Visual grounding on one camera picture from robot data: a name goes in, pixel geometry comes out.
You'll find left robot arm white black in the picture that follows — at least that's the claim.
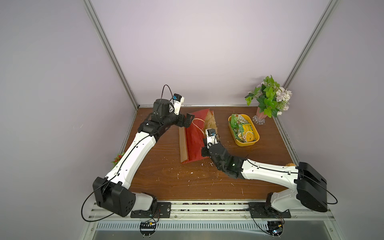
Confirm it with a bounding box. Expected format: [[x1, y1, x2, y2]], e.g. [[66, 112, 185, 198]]
[[93, 94, 194, 217]]

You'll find left circuit board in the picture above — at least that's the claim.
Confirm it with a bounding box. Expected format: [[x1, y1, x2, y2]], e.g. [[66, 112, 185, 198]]
[[139, 222, 157, 237]]

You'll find small red flower pot plant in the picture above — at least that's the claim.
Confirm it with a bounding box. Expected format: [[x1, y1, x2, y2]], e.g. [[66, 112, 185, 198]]
[[112, 153, 125, 166]]

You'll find circuit board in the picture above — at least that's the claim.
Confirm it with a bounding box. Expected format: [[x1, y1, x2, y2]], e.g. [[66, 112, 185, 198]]
[[267, 222, 284, 237], [139, 222, 157, 237]]

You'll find pink glass vase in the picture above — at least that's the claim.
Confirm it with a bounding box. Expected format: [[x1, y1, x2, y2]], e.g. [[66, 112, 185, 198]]
[[252, 107, 267, 125]]

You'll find green yellow condiment packet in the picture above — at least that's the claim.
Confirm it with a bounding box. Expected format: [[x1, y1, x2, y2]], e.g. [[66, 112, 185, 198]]
[[237, 123, 256, 143]]

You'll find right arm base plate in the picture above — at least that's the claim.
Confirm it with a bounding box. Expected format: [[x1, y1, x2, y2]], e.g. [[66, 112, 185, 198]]
[[247, 202, 292, 219]]

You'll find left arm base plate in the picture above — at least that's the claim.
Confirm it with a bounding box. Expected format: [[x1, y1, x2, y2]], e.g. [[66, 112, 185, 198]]
[[130, 202, 172, 219]]

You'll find right circuit board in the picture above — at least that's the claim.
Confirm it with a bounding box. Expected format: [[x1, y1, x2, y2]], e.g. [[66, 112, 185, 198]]
[[267, 222, 284, 237]]

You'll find green plant with white flowers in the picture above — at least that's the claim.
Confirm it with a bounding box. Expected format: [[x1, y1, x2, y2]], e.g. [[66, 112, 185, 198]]
[[245, 76, 293, 118]]

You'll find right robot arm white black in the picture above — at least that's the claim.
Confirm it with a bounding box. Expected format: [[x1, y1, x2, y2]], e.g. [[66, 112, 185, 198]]
[[202, 143, 328, 213]]

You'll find aluminium front rail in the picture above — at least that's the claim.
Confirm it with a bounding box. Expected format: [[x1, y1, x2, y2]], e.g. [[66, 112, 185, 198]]
[[88, 200, 335, 222]]

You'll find yellow plastic tray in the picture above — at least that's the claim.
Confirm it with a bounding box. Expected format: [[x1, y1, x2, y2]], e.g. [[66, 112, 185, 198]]
[[228, 114, 260, 147]]

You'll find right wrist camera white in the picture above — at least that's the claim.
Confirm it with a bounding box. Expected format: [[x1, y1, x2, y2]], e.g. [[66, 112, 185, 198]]
[[206, 128, 219, 148]]

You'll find red paper bag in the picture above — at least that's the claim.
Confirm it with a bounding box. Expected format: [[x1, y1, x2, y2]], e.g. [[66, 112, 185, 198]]
[[179, 109, 218, 164]]

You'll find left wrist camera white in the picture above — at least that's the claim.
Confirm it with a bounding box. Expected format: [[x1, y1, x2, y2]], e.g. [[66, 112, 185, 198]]
[[173, 94, 185, 115]]

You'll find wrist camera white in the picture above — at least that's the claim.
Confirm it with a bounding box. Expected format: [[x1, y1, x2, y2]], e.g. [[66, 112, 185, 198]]
[[173, 94, 185, 115], [206, 128, 219, 148]]

